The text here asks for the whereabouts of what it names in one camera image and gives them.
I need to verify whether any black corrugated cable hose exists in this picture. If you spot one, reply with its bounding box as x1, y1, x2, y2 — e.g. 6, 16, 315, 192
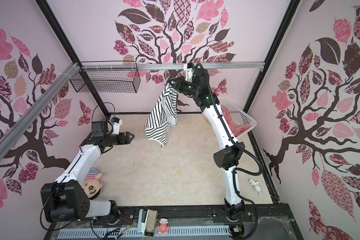
195, 62, 264, 239

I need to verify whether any aluminium rail back wall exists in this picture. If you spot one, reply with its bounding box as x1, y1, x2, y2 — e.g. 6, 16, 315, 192
81, 62, 265, 71

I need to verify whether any small white figurine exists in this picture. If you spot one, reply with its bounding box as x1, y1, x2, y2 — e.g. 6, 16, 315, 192
249, 179, 263, 196

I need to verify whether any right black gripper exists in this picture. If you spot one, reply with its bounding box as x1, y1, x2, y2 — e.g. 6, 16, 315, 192
169, 78, 201, 100

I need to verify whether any white plastic laundry basket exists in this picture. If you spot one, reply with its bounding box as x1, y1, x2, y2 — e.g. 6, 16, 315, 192
217, 100, 257, 138

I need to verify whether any cartoon boy plush head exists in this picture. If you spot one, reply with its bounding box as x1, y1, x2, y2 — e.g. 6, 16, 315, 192
83, 169, 103, 200

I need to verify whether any black white striped tank top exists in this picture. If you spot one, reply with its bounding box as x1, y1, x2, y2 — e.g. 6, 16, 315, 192
144, 84, 178, 149

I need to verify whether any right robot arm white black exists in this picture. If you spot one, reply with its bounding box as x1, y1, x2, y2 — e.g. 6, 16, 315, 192
169, 64, 245, 221

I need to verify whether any white slotted cable duct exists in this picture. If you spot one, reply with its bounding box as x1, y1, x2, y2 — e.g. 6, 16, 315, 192
57, 225, 231, 240

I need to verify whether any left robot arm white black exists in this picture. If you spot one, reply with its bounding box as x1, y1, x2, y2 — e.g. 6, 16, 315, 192
41, 132, 135, 225

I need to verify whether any silver white box device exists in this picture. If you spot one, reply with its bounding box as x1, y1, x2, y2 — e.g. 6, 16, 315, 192
138, 209, 159, 237

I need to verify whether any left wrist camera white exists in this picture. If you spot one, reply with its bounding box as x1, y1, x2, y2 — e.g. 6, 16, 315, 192
111, 117, 123, 135

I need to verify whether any pink pig figurine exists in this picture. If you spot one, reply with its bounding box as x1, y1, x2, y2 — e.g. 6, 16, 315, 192
157, 218, 170, 235

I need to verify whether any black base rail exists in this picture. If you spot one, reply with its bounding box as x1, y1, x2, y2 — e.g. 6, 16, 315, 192
52, 204, 292, 224

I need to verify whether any aluminium rail left wall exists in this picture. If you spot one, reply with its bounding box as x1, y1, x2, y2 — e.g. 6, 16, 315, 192
0, 63, 80, 161

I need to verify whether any black wire mesh basket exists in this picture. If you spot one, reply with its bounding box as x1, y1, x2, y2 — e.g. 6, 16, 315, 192
70, 60, 141, 94

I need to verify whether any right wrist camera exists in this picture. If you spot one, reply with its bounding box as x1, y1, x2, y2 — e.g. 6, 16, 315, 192
184, 63, 195, 81

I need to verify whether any red white striped tank top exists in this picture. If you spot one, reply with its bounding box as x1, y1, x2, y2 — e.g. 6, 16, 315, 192
221, 106, 250, 137

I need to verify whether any aluminium rail wall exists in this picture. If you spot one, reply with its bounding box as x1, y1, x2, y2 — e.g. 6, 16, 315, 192
0, 63, 80, 161
81, 62, 265, 71

